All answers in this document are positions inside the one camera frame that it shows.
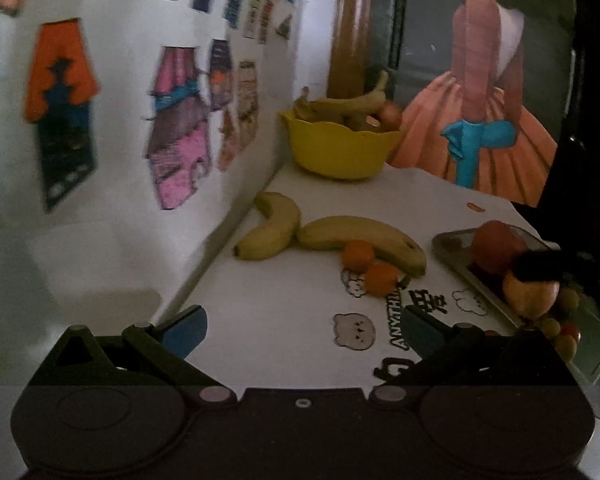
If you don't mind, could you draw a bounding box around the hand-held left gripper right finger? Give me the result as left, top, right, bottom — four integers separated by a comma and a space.
367, 305, 578, 406

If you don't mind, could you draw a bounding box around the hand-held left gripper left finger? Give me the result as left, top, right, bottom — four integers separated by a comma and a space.
30, 305, 237, 407

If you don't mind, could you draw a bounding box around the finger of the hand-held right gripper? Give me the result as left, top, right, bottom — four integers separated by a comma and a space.
510, 249, 588, 282

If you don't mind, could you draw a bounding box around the peach coloured apple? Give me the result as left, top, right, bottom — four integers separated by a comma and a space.
502, 270, 561, 320

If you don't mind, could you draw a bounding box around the metal tray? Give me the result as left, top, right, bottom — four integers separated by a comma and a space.
432, 225, 600, 421

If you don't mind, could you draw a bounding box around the red apple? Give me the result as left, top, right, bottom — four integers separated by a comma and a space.
471, 221, 529, 275

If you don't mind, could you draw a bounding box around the small orange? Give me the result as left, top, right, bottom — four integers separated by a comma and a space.
342, 240, 376, 272
365, 263, 400, 297

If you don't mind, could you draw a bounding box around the white printed tablecloth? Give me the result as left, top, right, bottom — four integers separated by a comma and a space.
155, 160, 548, 397

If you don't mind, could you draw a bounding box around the large yellow banana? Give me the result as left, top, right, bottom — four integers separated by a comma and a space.
296, 216, 427, 277

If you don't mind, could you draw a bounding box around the curved yellow banana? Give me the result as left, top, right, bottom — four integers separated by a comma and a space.
234, 191, 302, 261

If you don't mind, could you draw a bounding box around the yellow scalloped bowl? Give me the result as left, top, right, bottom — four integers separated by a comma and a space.
280, 109, 402, 181

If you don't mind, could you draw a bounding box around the reddish brown round fruit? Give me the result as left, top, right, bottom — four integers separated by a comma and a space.
377, 101, 404, 132

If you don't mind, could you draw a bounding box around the small brown fruit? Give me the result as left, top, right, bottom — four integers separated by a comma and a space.
345, 112, 381, 132

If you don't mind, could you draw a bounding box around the long banana with stem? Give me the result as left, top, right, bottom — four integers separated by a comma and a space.
306, 70, 390, 117

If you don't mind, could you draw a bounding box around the colourful houses sticker sheet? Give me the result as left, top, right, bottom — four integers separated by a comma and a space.
0, 0, 303, 233

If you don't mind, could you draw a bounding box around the short banana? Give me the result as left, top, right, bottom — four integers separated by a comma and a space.
292, 89, 322, 122

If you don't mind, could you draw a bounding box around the orange dress wall poster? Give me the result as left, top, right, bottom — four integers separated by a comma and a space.
372, 0, 576, 208

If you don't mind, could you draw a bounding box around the wooden frame post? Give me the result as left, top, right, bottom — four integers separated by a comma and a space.
327, 0, 381, 102

